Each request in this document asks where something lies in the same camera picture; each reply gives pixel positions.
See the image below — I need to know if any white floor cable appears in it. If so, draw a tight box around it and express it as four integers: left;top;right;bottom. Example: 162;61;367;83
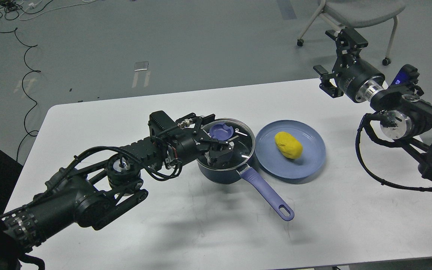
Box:
18;0;98;21

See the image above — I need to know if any grey office chair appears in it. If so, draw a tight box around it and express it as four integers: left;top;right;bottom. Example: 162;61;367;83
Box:
296;0;406;66

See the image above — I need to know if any glass lid with purple knob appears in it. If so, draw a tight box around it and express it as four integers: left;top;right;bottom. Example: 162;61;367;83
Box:
197;118;254;171

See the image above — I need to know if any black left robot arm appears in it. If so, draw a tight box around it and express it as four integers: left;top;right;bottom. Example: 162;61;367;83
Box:
0;111;234;270

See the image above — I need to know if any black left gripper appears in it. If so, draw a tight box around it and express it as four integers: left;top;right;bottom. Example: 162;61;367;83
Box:
169;114;235;167

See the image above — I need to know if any black floor cable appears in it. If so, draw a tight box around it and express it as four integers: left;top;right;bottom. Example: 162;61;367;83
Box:
0;0;53;162

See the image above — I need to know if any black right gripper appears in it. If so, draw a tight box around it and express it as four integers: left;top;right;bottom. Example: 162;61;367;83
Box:
313;28;385;103

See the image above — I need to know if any dark pot with purple handle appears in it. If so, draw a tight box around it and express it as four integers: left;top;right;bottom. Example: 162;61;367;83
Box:
196;118;295;221

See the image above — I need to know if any yellow potato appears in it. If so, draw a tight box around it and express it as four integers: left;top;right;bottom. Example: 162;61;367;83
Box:
274;132;303;159

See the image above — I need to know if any blue plate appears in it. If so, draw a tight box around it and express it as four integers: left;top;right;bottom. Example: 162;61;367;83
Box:
255;120;326;181

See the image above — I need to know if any silver floor plate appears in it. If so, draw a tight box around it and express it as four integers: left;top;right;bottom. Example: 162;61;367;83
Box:
134;60;149;72

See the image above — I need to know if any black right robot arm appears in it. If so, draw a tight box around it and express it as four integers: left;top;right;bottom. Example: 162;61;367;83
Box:
313;28;432;192

